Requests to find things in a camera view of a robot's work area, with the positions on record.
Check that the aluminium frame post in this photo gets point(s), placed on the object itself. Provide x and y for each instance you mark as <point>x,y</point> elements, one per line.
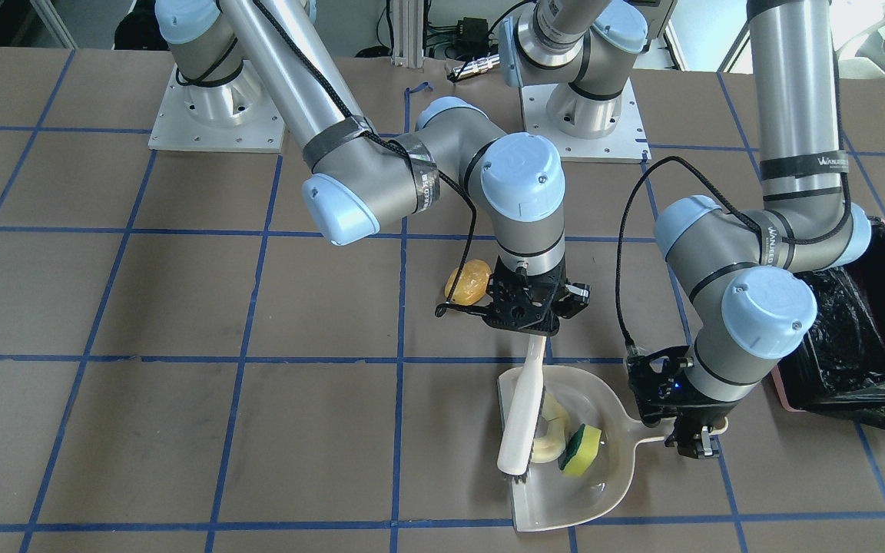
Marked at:
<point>407,28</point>

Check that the beige hand brush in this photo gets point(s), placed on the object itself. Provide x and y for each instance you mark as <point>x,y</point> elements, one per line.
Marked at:
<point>521,396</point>

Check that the yellow green sponge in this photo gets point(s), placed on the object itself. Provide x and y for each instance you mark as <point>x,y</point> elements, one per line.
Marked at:
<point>581,451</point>

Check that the pink bin with black bag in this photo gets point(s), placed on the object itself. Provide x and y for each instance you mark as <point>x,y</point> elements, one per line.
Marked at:
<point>839,368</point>

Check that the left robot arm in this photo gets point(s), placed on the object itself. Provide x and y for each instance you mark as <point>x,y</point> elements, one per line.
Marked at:
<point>739,267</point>

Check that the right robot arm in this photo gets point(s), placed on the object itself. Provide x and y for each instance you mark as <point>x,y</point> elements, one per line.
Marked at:
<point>360,181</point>

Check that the cream trash piece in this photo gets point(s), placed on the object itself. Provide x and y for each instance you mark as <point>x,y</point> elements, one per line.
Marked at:
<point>552,431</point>

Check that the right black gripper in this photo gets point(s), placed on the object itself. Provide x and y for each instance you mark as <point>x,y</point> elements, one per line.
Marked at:
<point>576,299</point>

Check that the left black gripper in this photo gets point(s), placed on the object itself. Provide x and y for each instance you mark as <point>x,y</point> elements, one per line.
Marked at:
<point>707,401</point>

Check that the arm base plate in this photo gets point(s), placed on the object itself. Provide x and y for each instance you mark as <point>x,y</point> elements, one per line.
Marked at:
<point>584,130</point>
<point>236,117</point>

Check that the beige plastic dustpan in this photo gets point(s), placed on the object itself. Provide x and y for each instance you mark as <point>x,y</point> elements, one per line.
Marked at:
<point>549,500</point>

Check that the yellow plastic potato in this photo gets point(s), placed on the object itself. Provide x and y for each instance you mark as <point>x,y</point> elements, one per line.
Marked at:
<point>472,283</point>

